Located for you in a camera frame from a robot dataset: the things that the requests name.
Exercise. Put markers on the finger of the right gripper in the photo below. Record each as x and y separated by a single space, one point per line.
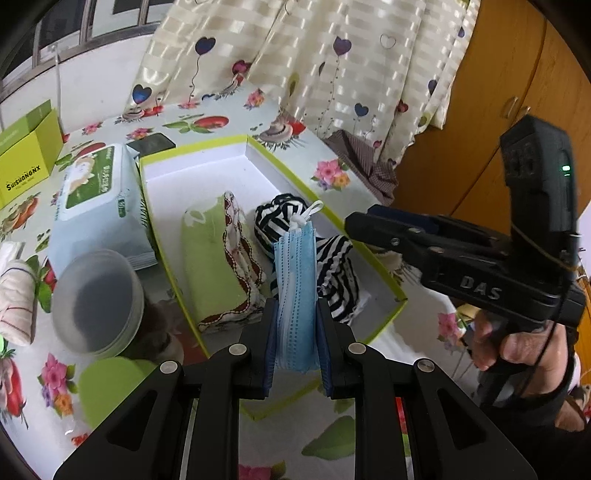
380 232
439 225

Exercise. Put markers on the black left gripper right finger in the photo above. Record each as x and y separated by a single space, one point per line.
412 420

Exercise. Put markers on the translucent round plastic container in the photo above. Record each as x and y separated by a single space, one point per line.
97 305

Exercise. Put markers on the cream heart pattern curtain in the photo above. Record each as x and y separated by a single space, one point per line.
380 70

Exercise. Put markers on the black white striped cloth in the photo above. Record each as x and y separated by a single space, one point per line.
337 281

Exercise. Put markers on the wooden cabinet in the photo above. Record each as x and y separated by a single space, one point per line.
516 64

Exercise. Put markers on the black smartphone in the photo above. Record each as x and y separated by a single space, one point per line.
151 144

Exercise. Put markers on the green rolled towel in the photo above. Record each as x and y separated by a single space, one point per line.
224 276

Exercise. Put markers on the blue surgical face mask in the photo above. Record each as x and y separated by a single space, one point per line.
295 258

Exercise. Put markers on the yellow-green cardboard box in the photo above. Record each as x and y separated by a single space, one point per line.
29 149

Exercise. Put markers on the person right hand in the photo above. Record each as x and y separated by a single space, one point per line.
546 351

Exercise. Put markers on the pink white rolled sock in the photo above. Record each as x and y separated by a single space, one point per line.
18 283

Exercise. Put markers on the green round lid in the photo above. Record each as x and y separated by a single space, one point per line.
104 384

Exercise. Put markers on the wet wipes pack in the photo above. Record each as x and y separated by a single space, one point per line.
101 206

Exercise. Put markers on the dark checkered cloth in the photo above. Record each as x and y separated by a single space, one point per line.
378 176

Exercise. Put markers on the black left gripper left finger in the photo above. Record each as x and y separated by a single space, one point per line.
182 422

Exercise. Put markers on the white tray box green rim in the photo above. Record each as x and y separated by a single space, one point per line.
175 179

